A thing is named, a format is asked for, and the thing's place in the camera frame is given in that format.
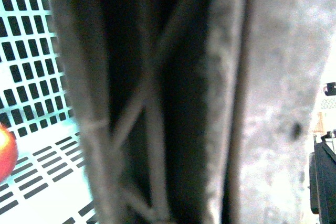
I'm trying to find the teal plastic shopping basket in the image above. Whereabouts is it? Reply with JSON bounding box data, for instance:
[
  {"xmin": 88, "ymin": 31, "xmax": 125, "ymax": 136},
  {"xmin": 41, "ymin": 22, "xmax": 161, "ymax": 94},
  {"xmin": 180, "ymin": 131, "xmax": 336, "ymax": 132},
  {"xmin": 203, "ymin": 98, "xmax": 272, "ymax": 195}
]
[{"xmin": 1, "ymin": 0, "xmax": 98, "ymax": 223}]

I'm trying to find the red apple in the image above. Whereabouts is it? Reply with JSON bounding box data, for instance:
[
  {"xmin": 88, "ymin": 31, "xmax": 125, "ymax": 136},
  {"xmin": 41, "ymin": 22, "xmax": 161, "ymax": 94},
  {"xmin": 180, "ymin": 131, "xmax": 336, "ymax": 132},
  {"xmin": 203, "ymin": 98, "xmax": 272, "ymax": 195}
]
[{"xmin": 1, "ymin": 125, "xmax": 18, "ymax": 183}]

